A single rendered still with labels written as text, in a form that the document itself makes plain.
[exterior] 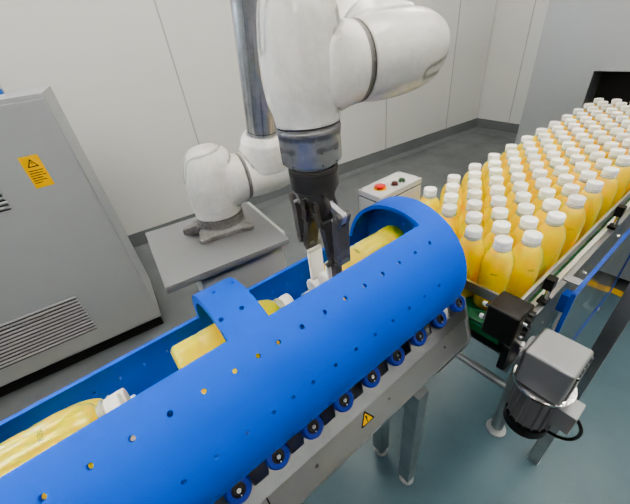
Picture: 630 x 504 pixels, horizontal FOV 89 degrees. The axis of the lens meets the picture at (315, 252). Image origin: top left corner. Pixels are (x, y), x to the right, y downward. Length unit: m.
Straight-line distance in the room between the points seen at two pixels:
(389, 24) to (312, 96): 0.14
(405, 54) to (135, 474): 0.59
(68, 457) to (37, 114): 1.64
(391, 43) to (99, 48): 2.83
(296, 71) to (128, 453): 0.46
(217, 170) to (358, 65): 0.66
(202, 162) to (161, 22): 2.29
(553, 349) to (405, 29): 0.78
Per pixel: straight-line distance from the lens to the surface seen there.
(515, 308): 0.84
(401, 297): 0.57
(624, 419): 2.09
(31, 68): 3.20
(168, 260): 1.07
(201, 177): 1.04
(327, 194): 0.48
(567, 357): 0.99
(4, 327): 2.37
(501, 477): 1.74
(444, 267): 0.65
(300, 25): 0.42
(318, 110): 0.43
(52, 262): 2.16
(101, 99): 3.20
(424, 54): 0.53
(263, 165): 1.07
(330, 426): 0.70
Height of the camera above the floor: 1.55
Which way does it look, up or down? 35 degrees down
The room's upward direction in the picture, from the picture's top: 7 degrees counter-clockwise
